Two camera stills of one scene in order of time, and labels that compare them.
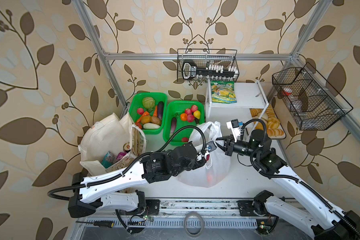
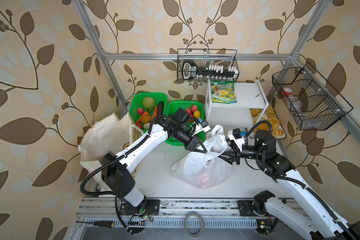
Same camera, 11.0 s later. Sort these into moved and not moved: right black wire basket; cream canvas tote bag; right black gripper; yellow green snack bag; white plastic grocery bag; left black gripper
Moved: left black gripper; right black gripper
Not moved: yellow green snack bag; white plastic grocery bag; cream canvas tote bag; right black wire basket
